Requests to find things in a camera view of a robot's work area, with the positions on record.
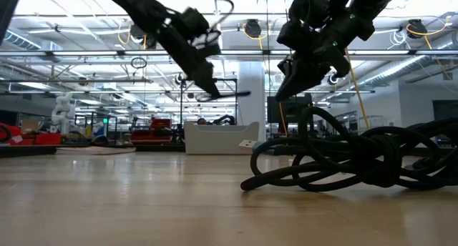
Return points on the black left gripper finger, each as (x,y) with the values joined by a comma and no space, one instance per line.
(212,79)
(202,81)

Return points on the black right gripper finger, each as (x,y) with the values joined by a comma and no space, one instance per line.
(282,88)
(304,74)

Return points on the red tool cart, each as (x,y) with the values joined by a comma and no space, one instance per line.
(152,131)

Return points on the black background robot arm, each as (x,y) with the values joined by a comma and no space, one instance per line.
(223,119)

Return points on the black monitor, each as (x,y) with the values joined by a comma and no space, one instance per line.
(290,110)

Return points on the white robot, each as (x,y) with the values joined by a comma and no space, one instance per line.
(62,112)

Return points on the red plastic storage bin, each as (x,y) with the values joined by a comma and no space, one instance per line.
(47,138)

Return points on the pink notebook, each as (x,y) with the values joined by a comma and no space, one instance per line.
(96,151)

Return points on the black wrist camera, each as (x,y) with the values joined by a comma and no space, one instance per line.
(300,20)
(202,28)

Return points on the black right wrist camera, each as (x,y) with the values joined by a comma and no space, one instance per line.
(300,20)

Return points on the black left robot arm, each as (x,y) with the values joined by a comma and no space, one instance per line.
(132,3)

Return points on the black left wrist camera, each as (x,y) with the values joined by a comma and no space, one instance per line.
(202,28)

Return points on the white plastic bin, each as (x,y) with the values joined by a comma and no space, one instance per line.
(218,138)

